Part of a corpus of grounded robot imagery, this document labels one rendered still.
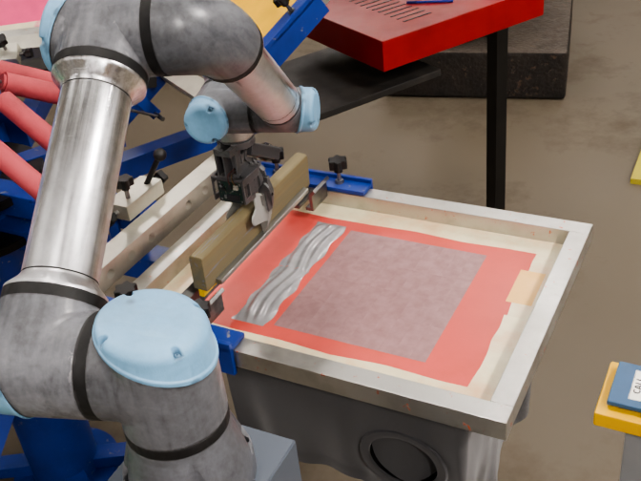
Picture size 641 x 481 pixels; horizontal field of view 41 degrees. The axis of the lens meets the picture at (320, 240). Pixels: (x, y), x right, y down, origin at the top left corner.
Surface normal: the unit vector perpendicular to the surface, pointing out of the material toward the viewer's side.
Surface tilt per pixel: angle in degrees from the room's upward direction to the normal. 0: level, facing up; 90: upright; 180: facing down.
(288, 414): 95
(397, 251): 0
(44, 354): 40
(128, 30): 71
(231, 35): 83
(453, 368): 0
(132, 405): 89
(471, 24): 90
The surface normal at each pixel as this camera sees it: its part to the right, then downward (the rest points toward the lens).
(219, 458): 0.71, 0.01
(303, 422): -0.43, 0.61
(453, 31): 0.54, 0.41
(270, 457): -0.10, -0.83
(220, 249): 0.89, 0.21
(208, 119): -0.17, 0.55
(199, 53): 0.42, 0.68
